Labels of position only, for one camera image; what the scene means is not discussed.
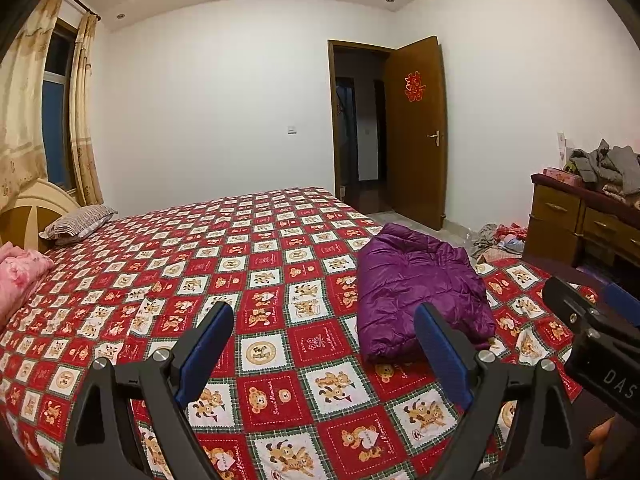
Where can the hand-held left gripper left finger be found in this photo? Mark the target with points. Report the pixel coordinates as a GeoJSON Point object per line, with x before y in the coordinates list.
{"type": "Point", "coordinates": [205, 355]}

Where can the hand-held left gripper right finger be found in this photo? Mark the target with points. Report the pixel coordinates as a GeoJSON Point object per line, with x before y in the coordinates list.
{"type": "Point", "coordinates": [445, 360]}

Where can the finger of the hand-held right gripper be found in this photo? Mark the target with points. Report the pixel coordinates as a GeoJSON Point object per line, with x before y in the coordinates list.
{"type": "Point", "coordinates": [625, 305]}
{"type": "Point", "coordinates": [567, 302]}

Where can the purple puffer jacket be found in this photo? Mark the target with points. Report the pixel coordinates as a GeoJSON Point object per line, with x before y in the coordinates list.
{"type": "Point", "coordinates": [420, 285]}

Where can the pile of clothes on floor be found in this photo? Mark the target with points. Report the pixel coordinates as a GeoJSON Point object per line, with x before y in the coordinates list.
{"type": "Point", "coordinates": [505, 237]}

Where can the pile of grey clothes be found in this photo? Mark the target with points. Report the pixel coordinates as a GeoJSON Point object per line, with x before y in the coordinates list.
{"type": "Point", "coordinates": [605, 165]}

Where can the person's right hand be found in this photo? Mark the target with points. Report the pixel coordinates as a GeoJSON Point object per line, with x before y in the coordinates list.
{"type": "Point", "coordinates": [600, 437]}

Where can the brown wooden dresser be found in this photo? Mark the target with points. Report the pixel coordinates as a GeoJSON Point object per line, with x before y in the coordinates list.
{"type": "Point", "coordinates": [555, 220]}

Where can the bed with red patterned sheet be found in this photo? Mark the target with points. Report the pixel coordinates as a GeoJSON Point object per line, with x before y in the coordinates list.
{"type": "Point", "coordinates": [280, 270]}

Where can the pink box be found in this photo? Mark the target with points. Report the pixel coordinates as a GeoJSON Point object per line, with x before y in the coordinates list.
{"type": "Point", "coordinates": [562, 175]}

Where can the striped pillow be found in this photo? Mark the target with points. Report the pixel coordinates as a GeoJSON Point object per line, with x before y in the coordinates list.
{"type": "Point", "coordinates": [80, 222]}

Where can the pink blanket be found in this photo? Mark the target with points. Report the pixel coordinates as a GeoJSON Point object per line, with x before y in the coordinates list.
{"type": "Point", "coordinates": [20, 275]}

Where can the brown wooden door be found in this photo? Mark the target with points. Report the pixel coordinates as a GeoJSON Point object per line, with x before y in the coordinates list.
{"type": "Point", "coordinates": [415, 160]}

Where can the wooden bed headboard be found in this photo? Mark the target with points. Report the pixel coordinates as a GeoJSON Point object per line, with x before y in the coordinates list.
{"type": "Point", "coordinates": [30, 205]}

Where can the red paper door decoration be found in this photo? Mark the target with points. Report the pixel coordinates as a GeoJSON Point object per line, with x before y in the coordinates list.
{"type": "Point", "coordinates": [411, 87]}

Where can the beige patterned curtain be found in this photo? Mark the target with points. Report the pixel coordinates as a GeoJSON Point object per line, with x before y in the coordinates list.
{"type": "Point", "coordinates": [82, 110]}
{"type": "Point", "coordinates": [20, 110]}

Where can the window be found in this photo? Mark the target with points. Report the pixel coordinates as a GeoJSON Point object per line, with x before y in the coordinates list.
{"type": "Point", "coordinates": [55, 125]}

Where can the curtain rod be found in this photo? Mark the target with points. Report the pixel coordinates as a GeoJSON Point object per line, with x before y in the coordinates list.
{"type": "Point", "coordinates": [80, 6]}

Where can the brown wooden door frame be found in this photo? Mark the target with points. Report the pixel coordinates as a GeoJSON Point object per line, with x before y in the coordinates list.
{"type": "Point", "coordinates": [331, 110]}

